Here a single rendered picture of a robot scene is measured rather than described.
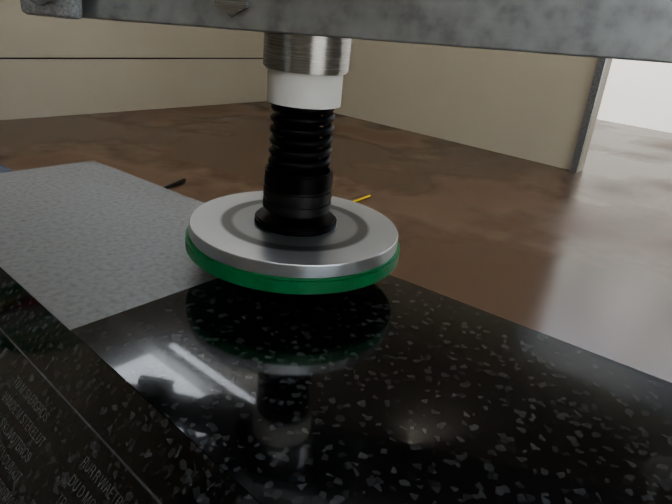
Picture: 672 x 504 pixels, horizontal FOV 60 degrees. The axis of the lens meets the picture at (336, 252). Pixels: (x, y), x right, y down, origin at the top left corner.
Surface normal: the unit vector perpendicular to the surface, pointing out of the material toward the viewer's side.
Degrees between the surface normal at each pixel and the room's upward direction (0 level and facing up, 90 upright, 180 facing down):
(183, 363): 0
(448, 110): 90
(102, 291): 0
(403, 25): 90
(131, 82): 90
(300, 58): 90
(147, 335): 0
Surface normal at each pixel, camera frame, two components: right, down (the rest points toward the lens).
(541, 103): -0.65, 0.24
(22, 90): 0.75, 0.32
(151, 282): 0.09, -0.92
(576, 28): -0.18, 0.37
